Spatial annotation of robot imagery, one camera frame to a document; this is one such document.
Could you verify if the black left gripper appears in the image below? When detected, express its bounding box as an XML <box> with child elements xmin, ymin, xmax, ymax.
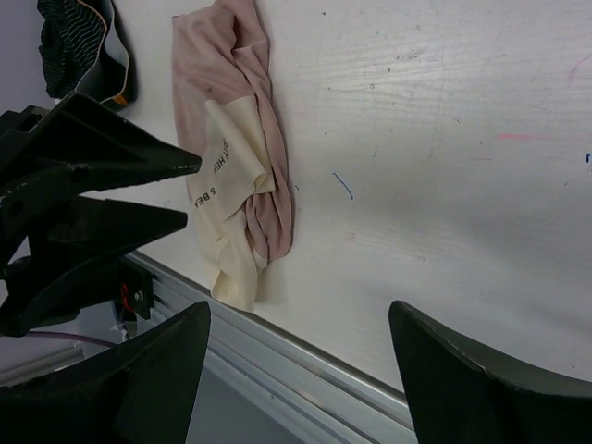
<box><xmin>1</xmin><ymin>93</ymin><xmax>202</xmax><ymax>337</ymax></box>

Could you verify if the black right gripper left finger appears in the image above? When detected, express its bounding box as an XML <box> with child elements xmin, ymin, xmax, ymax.
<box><xmin>1</xmin><ymin>302</ymin><xmax>211</xmax><ymax>443</ymax></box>

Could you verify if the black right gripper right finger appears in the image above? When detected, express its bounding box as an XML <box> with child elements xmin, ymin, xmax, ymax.
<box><xmin>388</xmin><ymin>301</ymin><xmax>591</xmax><ymax>443</ymax></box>

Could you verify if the pink underwear cream waistband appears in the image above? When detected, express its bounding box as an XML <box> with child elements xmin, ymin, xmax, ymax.
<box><xmin>172</xmin><ymin>1</ymin><xmax>293</xmax><ymax>312</ymax></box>

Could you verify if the black underwear orange trim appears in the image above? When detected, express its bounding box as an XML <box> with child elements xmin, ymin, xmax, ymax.
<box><xmin>37</xmin><ymin>0</ymin><xmax>138</xmax><ymax>110</ymax></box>

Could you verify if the aluminium table frame rail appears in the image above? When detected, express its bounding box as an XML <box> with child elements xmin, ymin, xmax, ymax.
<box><xmin>129</xmin><ymin>253</ymin><xmax>416</xmax><ymax>443</ymax></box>

